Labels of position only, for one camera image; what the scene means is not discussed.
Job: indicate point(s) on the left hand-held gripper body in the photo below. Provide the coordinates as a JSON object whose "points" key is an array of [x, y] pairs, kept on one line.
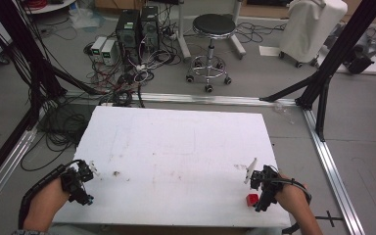
{"points": [[75, 182]]}

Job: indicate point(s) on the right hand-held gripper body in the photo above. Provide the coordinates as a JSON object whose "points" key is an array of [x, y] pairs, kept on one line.
{"points": [[265, 189]]}

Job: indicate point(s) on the red cube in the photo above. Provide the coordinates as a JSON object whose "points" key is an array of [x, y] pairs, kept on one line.
{"points": [[252, 199]]}

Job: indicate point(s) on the person's right hand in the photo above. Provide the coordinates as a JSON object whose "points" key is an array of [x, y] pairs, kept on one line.
{"points": [[292, 197]]}

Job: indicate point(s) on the person's left hand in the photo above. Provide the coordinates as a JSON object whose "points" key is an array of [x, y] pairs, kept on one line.
{"points": [[47, 202]]}

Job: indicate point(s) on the clear plastic wrap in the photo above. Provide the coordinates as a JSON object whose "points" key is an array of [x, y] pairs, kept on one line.
{"points": [[284, 112]]}

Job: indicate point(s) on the black brace strut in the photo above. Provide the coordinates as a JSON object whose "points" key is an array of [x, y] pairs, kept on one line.
{"points": [[322, 107]]}

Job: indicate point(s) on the white power supply unit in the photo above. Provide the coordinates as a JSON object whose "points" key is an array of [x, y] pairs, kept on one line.
{"points": [[109, 52], [98, 47]]}

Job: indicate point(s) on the white paper sheet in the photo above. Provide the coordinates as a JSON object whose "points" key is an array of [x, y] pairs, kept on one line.
{"points": [[269, 51]]}

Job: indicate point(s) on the white stand leg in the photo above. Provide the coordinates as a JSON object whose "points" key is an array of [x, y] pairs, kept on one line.
{"points": [[183, 39], [238, 45]]}

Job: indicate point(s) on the black computer tower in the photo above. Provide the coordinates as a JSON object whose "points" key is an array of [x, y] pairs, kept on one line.
{"points": [[129, 32], [150, 27]]}

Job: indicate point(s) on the black round stool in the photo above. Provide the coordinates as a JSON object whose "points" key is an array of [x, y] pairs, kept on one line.
{"points": [[213, 26]]}

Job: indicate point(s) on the white covered cart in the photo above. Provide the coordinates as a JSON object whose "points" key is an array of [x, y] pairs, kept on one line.
{"points": [[310, 29]]}

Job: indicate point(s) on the clear plastic bag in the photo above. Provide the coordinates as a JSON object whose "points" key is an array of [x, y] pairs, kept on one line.
{"points": [[84, 18]]}

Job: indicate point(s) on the black and grey device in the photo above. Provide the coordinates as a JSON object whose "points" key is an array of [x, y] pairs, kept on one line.
{"points": [[362, 58]]}

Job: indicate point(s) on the round white table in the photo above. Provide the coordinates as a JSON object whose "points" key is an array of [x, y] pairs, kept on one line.
{"points": [[52, 6]]}

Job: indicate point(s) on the aluminium floor rail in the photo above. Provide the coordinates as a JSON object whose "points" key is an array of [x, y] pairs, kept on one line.
{"points": [[6, 166], [209, 99], [333, 169]]}

